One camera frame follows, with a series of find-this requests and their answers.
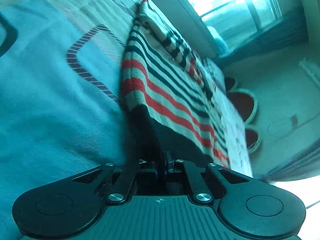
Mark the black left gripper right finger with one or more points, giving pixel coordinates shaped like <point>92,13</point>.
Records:
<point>184,178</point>

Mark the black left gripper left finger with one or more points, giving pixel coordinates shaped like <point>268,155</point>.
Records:
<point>145,175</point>

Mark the striped red black white sweater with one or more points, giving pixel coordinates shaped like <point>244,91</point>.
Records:
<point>171,99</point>

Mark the red heart-shaped headboard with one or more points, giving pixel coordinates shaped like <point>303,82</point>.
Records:
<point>246,104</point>

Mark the teal cushion on windowsill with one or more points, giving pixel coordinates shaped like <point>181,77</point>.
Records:
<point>222,47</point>

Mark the light patterned bed sheet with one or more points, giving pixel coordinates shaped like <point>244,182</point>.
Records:
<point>66,133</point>

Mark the teal right curtain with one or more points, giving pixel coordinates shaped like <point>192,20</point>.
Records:
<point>289,30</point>

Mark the window with metal frame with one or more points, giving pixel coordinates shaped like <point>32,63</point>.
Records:
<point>225,15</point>

